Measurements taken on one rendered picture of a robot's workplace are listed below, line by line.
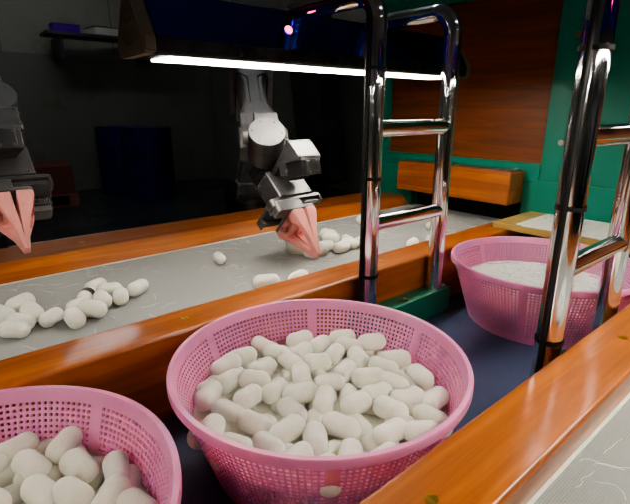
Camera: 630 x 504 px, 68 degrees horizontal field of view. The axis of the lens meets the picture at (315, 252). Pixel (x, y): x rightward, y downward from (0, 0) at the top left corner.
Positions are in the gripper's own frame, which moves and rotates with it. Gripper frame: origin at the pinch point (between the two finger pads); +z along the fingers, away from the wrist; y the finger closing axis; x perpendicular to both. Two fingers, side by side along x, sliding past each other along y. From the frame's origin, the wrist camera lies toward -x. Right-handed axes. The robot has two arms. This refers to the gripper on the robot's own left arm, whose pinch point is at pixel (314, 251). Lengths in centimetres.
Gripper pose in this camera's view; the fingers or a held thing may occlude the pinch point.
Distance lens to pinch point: 74.1
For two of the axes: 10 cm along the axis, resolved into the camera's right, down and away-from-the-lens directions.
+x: -4.3, 5.7, 7.1
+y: 7.6, -2.0, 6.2
